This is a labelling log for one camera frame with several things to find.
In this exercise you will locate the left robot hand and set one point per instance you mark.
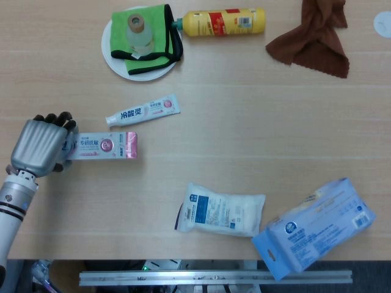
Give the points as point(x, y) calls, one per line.
point(39, 145)

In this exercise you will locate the white pink toothpaste box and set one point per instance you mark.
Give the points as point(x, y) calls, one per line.
point(104, 146)

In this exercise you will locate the white toothpaste tube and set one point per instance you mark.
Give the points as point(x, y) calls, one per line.
point(143, 110)

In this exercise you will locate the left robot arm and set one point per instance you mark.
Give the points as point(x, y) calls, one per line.
point(13, 213)

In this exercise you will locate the white round plate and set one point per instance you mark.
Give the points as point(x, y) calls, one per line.
point(137, 70)

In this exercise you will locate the green cloth with black trim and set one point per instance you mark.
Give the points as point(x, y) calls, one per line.
point(143, 39)

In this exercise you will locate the clear bottle with wooden cap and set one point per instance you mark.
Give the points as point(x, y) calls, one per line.
point(139, 33)

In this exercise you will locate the white cotton pad pack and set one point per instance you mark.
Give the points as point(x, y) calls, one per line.
point(221, 212)

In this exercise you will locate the yellow bottle with green cap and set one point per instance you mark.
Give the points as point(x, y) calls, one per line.
point(223, 22)

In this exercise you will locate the blue wipes package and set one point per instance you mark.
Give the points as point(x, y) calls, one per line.
point(314, 230)

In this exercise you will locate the brown cloth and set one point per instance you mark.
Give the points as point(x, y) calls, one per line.
point(314, 45)

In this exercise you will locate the aluminium rail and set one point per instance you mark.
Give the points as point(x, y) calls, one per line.
point(214, 277)

